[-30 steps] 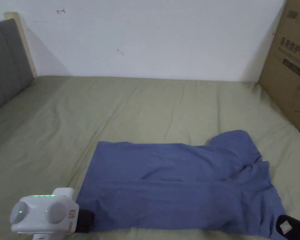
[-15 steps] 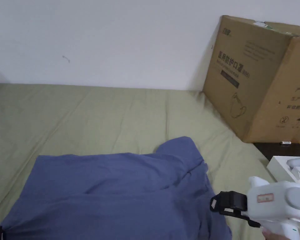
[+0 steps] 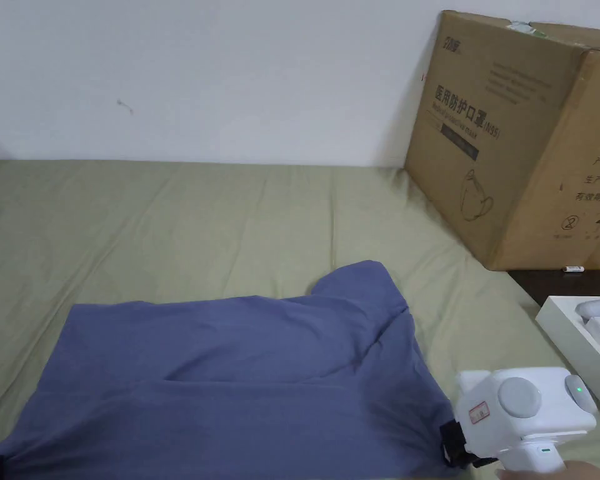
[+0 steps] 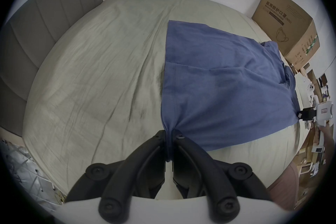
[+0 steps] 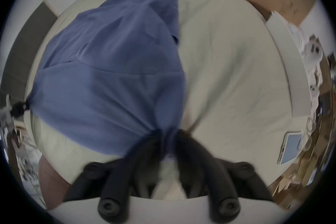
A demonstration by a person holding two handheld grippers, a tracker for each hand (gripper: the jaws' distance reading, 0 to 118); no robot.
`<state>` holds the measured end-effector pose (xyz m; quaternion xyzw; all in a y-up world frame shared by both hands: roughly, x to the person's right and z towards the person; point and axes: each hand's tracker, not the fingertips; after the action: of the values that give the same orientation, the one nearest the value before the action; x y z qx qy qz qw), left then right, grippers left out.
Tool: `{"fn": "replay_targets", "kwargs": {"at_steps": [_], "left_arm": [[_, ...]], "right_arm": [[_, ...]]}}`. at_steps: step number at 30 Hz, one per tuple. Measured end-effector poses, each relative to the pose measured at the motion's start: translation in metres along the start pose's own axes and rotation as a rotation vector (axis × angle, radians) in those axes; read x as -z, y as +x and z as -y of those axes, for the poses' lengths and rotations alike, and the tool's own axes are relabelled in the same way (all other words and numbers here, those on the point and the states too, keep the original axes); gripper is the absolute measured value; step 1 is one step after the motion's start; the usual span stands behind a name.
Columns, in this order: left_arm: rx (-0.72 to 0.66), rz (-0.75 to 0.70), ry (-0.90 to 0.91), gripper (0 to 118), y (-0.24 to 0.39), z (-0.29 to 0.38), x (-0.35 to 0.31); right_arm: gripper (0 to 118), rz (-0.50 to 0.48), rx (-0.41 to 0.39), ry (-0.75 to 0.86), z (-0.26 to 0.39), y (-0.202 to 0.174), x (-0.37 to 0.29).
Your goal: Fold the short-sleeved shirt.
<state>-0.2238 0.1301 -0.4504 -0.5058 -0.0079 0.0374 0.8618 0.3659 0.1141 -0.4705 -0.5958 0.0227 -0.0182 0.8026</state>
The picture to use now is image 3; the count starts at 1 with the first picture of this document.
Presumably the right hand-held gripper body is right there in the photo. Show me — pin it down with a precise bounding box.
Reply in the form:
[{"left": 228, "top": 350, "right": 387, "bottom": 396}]
[{"left": 104, "top": 367, "right": 600, "bottom": 480}]

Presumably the person's right hand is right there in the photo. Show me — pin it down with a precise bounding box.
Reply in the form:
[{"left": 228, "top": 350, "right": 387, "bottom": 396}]
[{"left": 496, "top": 459, "right": 600, "bottom": 480}]

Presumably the dark blue shirt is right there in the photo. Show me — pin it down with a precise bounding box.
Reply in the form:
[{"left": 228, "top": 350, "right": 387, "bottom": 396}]
[{"left": 0, "top": 259, "right": 456, "bottom": 480}]

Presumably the dark wooden side table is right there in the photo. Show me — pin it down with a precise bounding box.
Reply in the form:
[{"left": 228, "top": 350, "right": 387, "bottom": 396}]
[{"left": 507, "top": 269, "right": 600, "bottom": 310}]

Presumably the white open packaging box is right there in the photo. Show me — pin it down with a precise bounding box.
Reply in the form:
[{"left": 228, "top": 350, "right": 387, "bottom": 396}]
[{"left": 534, "top": 294, "right": 600, "bottom": 417}]

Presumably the bed with pale green sheet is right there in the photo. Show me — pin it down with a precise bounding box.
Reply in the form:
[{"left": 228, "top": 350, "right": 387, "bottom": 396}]
[{"left": 0, "top": 159, "right": 600, "bottom": 480}]

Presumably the large brown cardboard carton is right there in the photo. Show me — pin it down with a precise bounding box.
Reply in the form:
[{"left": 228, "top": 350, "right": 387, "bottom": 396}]
[{"left": 404, "top": 9, "right": 600, "bottom": 273}]

